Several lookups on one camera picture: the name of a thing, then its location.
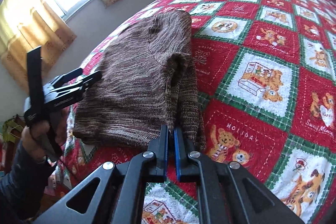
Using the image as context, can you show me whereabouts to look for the brown knitted sweater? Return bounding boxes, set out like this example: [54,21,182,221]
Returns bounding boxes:
[73,10,205,149]

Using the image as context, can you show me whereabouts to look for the dark sleeved left forearm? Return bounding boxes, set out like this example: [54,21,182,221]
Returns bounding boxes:
[1,142,55,223]

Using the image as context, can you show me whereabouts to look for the person's left hand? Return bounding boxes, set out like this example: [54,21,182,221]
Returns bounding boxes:
[21,107,70,162]

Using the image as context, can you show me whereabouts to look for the red teddy bear patchwork bedspread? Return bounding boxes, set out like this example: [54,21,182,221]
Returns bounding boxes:
[44,0,336,224]

